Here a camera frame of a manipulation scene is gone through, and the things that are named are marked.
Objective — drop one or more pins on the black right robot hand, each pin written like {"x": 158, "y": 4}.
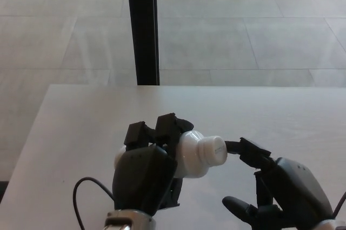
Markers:
{"x": 294, "y": 192}

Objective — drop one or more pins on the black vertical frame post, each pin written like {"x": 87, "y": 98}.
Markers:
{"x": 143, "y": 27}

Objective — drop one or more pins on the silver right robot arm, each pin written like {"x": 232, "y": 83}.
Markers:
{"x": 329, "y": 225}

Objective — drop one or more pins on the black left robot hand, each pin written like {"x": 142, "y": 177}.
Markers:
{"x": 140, "y": 178}

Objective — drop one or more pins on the white bottle cap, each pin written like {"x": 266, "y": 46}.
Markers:
{"x": 217, "y": 150}

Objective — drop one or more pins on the white plastic bottle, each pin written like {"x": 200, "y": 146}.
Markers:
{"x": 192, "y": 157}

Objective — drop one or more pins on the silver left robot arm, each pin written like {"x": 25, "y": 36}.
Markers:
{"x": 129, "y": 220}

